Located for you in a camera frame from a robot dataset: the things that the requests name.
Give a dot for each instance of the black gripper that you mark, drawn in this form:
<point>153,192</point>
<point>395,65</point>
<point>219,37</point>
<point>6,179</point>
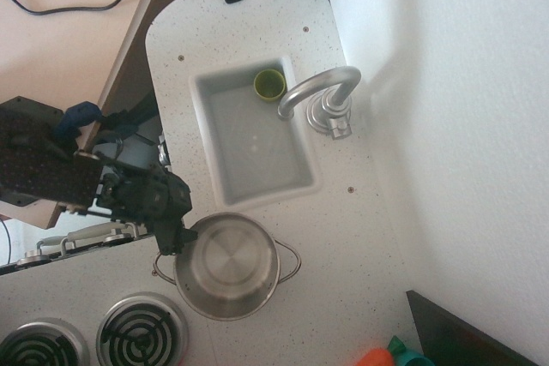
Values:
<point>153,197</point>

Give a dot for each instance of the stainless steel pot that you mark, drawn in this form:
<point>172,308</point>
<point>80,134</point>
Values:
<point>232,269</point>

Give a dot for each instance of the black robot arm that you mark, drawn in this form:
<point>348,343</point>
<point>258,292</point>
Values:
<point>40,161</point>

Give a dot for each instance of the grey toy sink basin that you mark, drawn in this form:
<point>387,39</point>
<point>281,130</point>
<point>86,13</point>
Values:
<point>254,158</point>

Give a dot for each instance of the right black stove burner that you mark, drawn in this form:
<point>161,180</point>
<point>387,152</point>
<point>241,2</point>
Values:
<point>143,329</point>

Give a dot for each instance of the black stove burner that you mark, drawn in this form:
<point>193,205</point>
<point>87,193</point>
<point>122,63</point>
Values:
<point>47,341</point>
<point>143,329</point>

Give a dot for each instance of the silver stove knob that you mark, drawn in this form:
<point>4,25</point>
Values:
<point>33,258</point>

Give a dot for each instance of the green plastic cup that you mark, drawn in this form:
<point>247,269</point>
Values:
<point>270,85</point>

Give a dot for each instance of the left black stove burner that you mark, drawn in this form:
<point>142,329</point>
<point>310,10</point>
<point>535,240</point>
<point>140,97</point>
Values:
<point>47,341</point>

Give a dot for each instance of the silver toy faucet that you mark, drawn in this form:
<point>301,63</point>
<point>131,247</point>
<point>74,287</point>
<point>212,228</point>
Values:
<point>328,110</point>

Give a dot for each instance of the orange toy carrot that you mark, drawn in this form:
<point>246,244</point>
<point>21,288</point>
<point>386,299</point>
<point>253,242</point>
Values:
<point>377,357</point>

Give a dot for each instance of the teal plastic cup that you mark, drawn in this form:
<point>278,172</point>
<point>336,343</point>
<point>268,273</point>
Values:
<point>403,356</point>

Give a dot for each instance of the dark wooden board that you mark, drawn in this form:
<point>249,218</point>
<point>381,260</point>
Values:
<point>448,340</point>

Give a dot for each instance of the grey oven door handle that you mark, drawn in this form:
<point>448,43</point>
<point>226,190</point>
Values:
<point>110,234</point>

